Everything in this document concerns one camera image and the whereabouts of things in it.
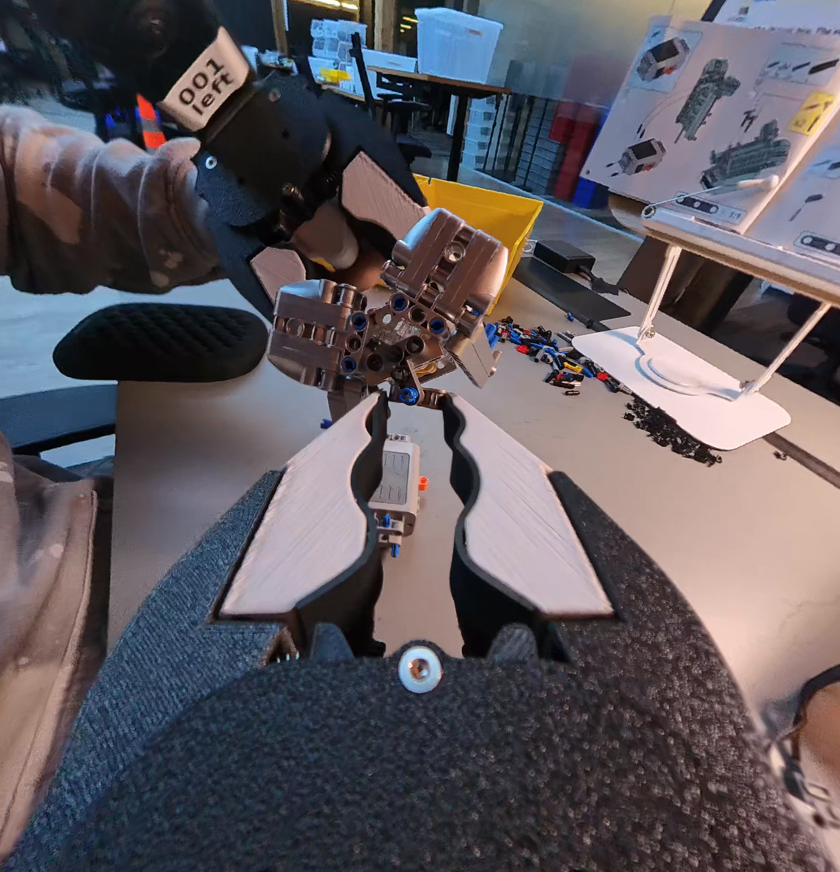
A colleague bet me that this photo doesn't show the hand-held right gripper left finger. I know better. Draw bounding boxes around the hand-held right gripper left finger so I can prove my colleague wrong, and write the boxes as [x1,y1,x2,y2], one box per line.
[219,396,391,622]

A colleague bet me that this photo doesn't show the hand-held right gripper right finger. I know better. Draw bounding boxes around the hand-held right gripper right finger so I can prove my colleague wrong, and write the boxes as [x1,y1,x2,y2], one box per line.
[444,396,616,622]

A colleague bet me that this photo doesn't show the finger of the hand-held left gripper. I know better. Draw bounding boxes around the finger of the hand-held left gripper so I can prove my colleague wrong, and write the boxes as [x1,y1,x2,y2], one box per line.
[341,150,429,237]
[250,246,313,313]

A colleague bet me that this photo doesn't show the grey brick engine model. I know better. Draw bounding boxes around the grey brick engine model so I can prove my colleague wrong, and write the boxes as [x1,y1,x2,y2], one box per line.
[267,209,511,411]

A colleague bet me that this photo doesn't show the person's left forearm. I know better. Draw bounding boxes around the person's left forearm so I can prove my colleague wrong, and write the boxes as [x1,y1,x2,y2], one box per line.
[0,96,225,295]

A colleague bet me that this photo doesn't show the person's left hand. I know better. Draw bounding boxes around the person's left hand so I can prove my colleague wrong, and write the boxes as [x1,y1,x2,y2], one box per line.
[295,209,365,272]

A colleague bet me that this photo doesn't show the background table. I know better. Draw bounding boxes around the background table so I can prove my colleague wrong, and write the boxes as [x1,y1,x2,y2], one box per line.
[311,62,511,179]

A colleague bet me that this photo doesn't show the yellow plastic bin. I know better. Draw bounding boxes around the yellow plastic bin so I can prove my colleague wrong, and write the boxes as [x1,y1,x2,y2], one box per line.
[418,175,545,282]

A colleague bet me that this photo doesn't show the black mesh chair pad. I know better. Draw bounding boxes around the black mesh chair pad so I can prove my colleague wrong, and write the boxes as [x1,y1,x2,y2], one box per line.
[53,303,270,384]

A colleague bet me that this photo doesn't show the clear plastic storage box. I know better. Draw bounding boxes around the clear plastic storage box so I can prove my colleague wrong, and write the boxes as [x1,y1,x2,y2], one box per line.
[415,7,504,87]

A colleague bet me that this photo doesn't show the pile of black pins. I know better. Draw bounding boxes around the pile of black pins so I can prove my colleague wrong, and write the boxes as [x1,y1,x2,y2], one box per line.
[621,394,729,468]

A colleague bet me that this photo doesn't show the pile of colourful brick parts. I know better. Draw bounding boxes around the pile of colourful brick parts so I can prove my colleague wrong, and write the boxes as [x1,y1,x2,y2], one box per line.
[482,317,627,397]

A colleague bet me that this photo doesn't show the black power adapter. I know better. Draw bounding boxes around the black power adapter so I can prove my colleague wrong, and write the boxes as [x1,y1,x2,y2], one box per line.
[532,240,599,275]

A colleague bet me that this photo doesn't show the white booklet stand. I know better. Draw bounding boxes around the white booklet stand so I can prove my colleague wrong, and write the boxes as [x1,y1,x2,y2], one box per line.
[573,239,840,452]

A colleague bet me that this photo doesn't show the dark blue chair seat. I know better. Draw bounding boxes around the dark blue chair seat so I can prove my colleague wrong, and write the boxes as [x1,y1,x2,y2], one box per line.
[0,386,120,453]

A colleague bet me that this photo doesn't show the grey printed sweatshirt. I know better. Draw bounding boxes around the grey printed sweatshirt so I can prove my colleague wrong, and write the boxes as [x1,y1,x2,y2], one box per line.
[0,423,110,862]

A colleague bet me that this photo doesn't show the instruction booklet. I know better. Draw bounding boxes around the instruction booklet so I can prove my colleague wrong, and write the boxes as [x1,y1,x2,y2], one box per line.
[580,17,840,268]

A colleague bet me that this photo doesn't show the black cable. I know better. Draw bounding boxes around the black cable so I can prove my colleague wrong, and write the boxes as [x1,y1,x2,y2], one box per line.
[766,660,840,821]

